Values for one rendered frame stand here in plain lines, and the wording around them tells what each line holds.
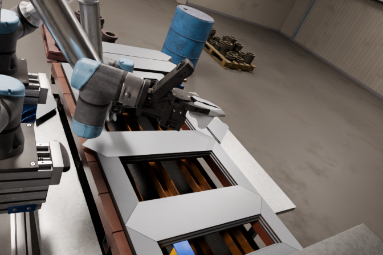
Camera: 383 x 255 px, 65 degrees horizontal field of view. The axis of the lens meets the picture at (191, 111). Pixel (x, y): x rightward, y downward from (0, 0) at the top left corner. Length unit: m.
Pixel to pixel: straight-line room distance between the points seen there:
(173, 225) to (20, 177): 0.57
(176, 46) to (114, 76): 3.90
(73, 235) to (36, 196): 0.23
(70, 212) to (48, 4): 0.88
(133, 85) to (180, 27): 3.85
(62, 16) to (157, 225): 0.81
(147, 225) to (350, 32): 10.74
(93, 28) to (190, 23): 3.27
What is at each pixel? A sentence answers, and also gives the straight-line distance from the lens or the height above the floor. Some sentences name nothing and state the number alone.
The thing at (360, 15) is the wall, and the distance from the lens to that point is 11.51.
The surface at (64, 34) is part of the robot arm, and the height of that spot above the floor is 1.47.
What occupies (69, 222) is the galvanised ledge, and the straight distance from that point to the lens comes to 1.38.
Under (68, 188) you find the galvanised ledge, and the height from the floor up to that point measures 0.68.
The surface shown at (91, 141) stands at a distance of 1.48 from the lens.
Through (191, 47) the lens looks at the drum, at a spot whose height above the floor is 0.48.
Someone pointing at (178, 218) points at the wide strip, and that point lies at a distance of 1.29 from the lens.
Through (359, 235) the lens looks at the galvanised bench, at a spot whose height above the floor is 1.05.
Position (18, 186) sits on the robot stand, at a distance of 1.17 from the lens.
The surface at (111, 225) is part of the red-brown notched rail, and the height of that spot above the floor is 0.83.
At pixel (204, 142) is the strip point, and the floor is 0.85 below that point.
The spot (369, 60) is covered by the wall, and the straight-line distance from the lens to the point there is 10.99.
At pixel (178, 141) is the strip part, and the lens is 1.68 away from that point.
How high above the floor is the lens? 1.77
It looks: 27 degrees down
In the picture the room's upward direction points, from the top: 24 degrees clockwise
